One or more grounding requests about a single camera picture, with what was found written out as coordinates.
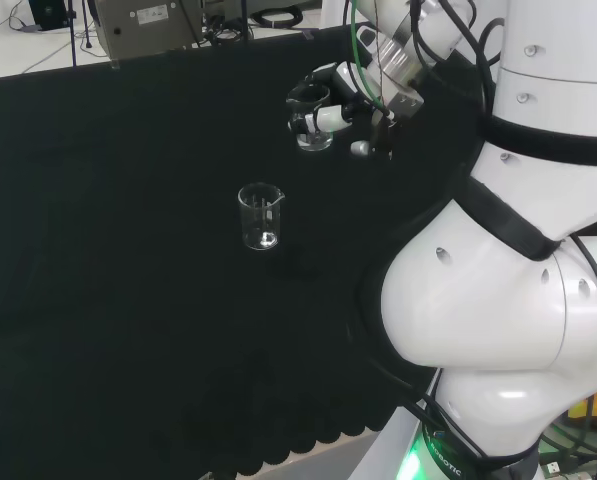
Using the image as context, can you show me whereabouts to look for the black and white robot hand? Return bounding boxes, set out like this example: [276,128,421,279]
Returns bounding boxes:
[290,61,426,162]

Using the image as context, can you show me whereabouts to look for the small clear glass beaker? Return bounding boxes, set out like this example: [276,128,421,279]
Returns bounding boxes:
[285,83,335,153]

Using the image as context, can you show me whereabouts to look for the tall clear glass beaker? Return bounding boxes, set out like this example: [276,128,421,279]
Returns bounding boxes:
[237,182,286,251]

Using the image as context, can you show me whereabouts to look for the grey metal equipment box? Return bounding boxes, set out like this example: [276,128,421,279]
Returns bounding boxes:
[88,0,214,59]

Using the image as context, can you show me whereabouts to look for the black bench cloth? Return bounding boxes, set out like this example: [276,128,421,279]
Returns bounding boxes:
[0,22,485,477]

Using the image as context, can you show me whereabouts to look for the thin blue tripod pole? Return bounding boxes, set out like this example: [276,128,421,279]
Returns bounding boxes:
[67,0,78,68]

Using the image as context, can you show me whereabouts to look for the black box device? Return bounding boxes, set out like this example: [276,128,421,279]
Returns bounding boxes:
[29,0,72,29]

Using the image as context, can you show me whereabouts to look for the yellow stop button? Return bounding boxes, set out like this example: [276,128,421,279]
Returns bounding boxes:
[566,383,597,427]

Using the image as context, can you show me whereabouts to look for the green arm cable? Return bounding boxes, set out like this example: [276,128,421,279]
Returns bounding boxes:
[350,0,397,119]

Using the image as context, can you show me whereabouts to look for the coiled black cable bundle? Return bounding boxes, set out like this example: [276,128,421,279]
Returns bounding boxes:
[249,0,305,27]

